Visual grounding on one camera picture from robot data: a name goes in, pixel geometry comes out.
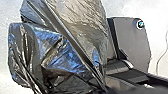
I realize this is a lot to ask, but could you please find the black trash bag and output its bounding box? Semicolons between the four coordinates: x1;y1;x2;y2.
7;0;112;94

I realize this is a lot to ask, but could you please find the silver base bolt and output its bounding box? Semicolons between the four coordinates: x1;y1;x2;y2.
134;19;146;30

